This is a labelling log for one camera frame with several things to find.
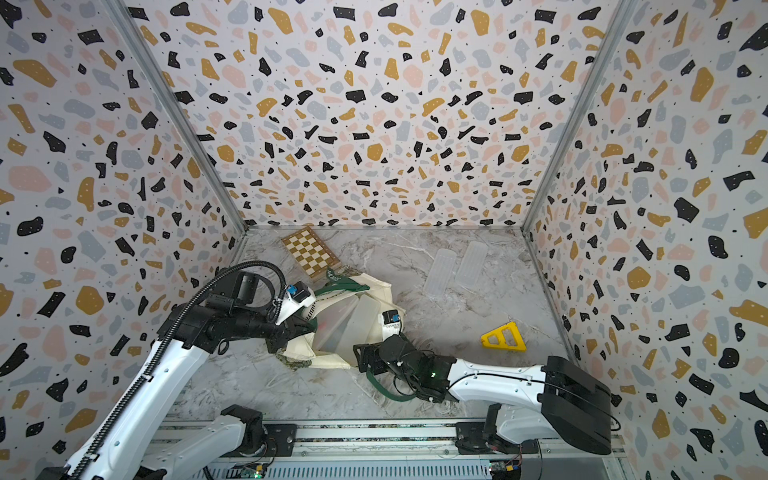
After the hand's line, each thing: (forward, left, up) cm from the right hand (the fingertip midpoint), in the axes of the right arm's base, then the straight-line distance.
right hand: (367, 347), depth 77 cm
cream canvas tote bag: (+15, -2, +4) cm, 15 cm away
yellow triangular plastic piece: (+7, -44, -12) cm, 46 cm away
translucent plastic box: (+9, +8, -5) cm, 13 cm away
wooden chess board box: (+39, +26, -8) cm, 48 cm away
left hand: (0, +12, +12) cm, 16 cm away
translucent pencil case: (+38, -33, -12) cm, 52 cm away
